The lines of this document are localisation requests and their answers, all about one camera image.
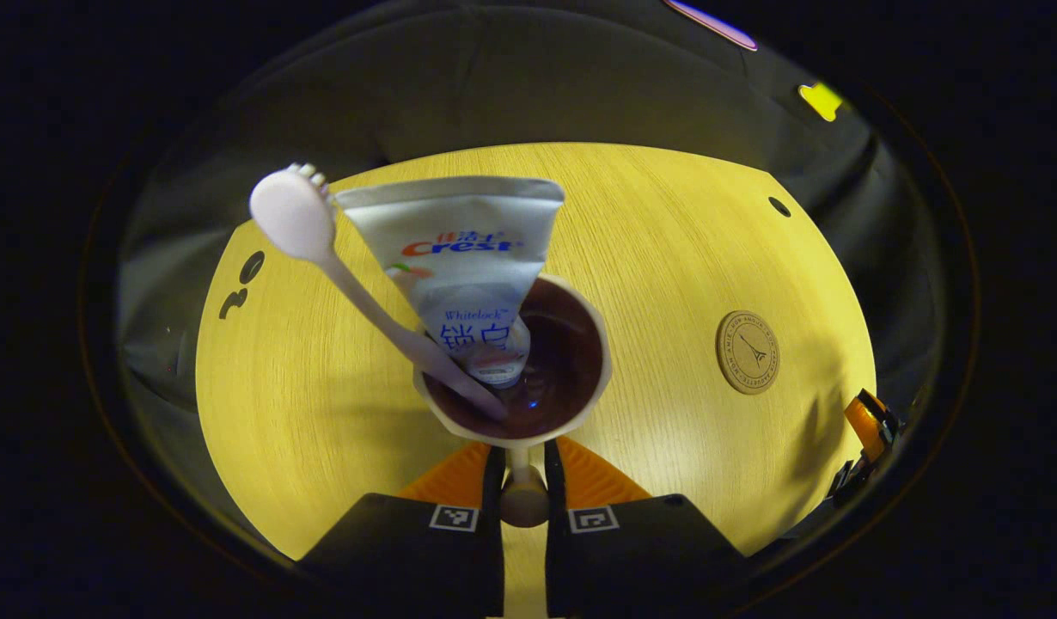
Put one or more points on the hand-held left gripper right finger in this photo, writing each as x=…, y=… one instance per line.
x=554, y=559

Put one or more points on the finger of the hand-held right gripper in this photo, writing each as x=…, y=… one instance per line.
x=851, y=481
x=868, y=425

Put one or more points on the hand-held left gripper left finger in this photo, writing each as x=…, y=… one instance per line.
x=492, y=550

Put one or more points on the round cork coaster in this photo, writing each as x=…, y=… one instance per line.
x=748, y=352

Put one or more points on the beige cup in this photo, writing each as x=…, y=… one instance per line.
x=563, y=378

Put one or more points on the white toothpaste tube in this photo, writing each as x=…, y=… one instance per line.
x=464, y=258

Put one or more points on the white toothbrush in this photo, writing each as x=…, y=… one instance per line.
x=296, y=215

